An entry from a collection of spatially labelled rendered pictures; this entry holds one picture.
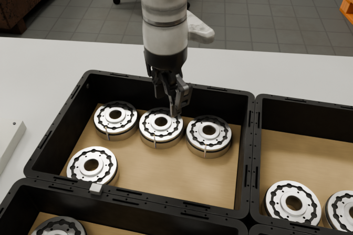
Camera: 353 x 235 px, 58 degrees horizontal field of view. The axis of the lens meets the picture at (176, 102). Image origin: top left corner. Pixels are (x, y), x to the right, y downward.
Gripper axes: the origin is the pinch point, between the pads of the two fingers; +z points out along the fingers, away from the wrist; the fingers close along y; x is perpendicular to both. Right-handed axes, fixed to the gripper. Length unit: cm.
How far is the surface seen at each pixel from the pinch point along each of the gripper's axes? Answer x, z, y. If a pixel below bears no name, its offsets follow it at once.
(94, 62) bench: 0, 26, -53
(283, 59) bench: 60, 26, -18
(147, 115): -1.5, 10.1, -7.0
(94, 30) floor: 38, 96, -181
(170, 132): 0.3, 10.1, 0.4
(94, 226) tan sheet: -22.2, 13.1, 10.0
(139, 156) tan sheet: -7.9, 13.2, 0.4
